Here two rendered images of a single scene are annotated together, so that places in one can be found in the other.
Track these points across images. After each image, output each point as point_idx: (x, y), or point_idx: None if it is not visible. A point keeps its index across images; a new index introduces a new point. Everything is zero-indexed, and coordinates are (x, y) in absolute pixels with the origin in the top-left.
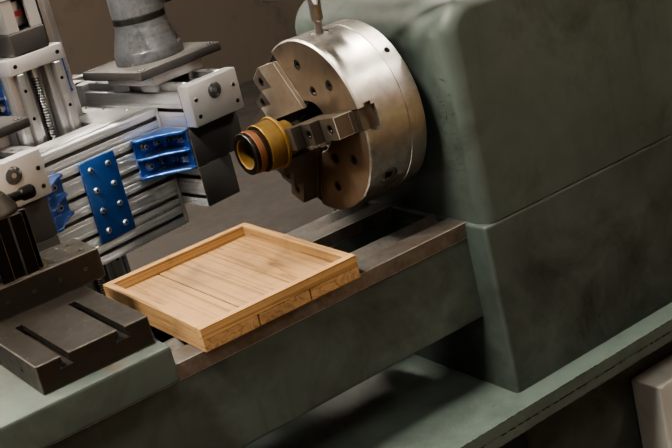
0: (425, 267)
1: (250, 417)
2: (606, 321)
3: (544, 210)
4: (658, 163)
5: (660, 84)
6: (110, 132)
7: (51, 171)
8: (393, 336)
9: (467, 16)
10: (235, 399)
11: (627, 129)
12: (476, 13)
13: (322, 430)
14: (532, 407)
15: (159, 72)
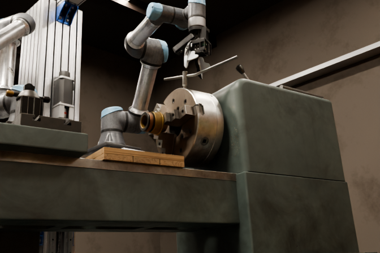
0: (215, 183)
1: (115, 206)
2: (299, 251)
3: (272, 179)
4: (324, 188)
5: (325, 156)
6: None
7: None
8: (194, 207)
9: (246, 83)
10: (111, 193)
11: (311, 166)
12: (250, 84)
13: None
14: None
15: (113, 145)
